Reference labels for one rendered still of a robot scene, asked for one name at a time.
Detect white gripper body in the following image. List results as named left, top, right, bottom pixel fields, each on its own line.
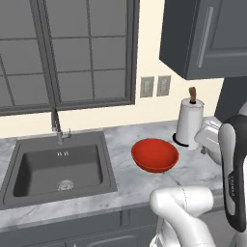
left=194, top=119, right=223, bottom=152

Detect dark grey tall cabinet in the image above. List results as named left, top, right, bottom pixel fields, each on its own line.
left=213, top=75, right=247, bottom=124

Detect grey cabinet door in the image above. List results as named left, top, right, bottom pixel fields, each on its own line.
left=185, top=0, right=247, bottom=81

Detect white paper towel roll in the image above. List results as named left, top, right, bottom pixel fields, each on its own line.
left=172, top=86, right=206, bottom=151

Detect red bowl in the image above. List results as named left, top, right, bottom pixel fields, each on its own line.
left=130, top=138, right=180, bottom=174

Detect grey base cabinets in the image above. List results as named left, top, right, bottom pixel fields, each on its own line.
left=0, top=202, right=247, bottom=247

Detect dark grey sink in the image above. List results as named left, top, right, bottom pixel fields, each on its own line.
left=0, top=128, right=119, bottom=211

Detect grey metal tap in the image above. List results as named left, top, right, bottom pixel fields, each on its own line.
left=50, top=107, right=72, bottom=146

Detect grey framed window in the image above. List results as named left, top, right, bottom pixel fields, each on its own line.
left=0, top=0, right=141, bottom=117

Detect grey wall socket plate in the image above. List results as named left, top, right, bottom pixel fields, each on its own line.
left=155, top=74, right=172, bottom=97
left=140, top=75, right=155, bottom=98

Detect grey cabinet door handle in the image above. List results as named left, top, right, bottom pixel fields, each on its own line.
left=196, top=6, right=214, bottom=69

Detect dark grey wall cabinet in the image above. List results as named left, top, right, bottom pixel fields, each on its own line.
left=158, top=0, right=247, bottom=81

